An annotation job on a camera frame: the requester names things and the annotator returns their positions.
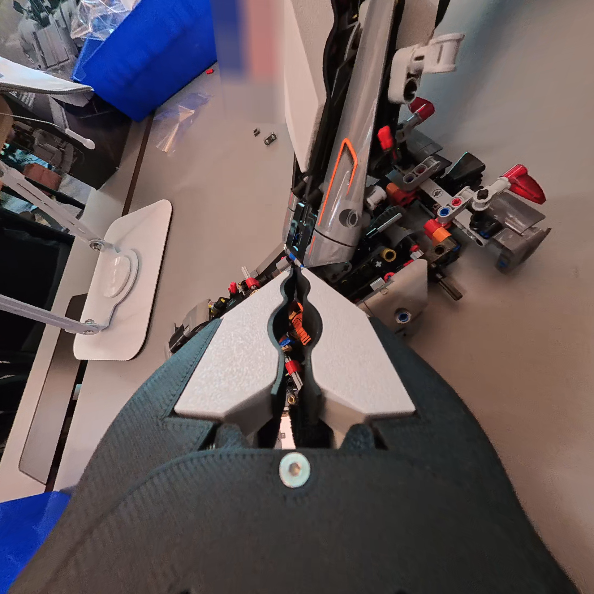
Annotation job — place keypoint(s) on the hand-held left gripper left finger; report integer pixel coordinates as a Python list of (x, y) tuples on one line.
[(232, 366)]

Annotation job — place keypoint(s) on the lego car model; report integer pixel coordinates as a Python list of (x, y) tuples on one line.
[(510, 232)]

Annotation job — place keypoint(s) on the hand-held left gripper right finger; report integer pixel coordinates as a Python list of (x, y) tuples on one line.
[(362, 366)]

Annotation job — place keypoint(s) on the large blue plastic bin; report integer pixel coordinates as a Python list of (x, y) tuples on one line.
[(148, 60)]

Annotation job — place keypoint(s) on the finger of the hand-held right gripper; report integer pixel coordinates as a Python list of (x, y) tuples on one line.
[(301, 69), (415, 21)]

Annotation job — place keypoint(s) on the lego set box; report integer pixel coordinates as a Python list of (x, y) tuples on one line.
[(106, 162)]

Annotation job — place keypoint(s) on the grey black lego assembly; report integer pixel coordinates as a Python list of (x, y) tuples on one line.
[(366, 116)]

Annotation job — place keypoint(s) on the clear plastic bag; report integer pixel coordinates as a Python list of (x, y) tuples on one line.
[(181, 120)]

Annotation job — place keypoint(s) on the white booklet stand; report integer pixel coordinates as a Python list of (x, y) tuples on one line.
[(125, 260)]

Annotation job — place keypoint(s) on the pile of clear plastic bags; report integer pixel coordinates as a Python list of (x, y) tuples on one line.
[(100, 18)]

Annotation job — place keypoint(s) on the small blue parts bin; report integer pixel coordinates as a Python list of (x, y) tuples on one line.
[(23, 533)]

